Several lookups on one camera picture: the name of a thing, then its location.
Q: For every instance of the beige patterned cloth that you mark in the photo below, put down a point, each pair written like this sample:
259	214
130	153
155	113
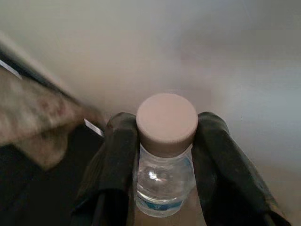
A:
28	106

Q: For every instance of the clear water bottle white cap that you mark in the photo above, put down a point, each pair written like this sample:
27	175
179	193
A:
167	117

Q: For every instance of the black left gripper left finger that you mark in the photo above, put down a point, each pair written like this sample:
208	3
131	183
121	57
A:
117	153

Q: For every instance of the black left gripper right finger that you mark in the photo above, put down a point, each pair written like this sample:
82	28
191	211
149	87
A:
221	164

